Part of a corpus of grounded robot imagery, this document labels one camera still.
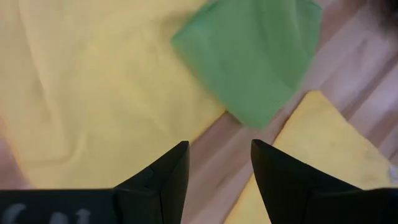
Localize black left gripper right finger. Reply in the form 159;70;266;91
251;138;362;224

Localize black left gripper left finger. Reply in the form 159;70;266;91
114;140;190;224

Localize small yellow microfiber towel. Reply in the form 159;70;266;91
223;90;395;224

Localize large yellow microfiber towel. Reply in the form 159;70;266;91
0;0;226;190

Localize green microfiber towel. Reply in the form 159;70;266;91
171;0;323;129

